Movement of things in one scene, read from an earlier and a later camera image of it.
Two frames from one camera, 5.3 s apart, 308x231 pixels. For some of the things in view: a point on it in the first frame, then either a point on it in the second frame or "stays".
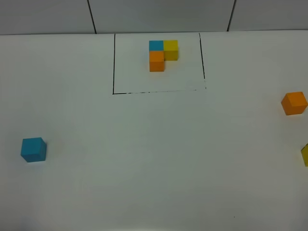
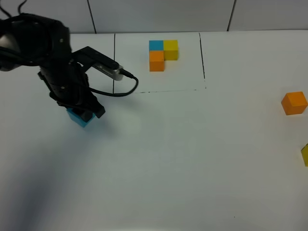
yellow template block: [171, 49] stays
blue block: [33, 149] -> [78, 118]
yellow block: [304, 154] stays
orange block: [294, 103] stays
